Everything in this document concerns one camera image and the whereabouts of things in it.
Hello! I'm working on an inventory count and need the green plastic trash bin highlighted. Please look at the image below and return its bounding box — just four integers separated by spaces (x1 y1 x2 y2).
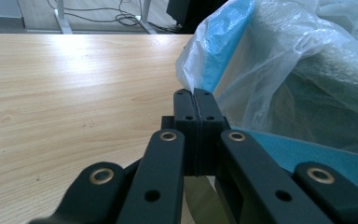
183 6 358 224

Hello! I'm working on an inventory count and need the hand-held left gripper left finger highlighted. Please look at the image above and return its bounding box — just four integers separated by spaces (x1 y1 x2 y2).
161 88 200 177

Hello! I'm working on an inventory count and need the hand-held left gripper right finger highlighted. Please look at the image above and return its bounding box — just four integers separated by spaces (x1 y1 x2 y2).
192 88 231 177

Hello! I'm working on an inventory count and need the white blue-edged plastic bag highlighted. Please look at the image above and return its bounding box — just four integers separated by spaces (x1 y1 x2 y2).
175 0 358 224

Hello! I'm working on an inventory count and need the white metal desk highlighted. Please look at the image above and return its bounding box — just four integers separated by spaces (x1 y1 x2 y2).
53 0 158 35

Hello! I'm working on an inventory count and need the tangle of black floor cables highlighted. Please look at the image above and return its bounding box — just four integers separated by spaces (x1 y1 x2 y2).
46 0 183 33

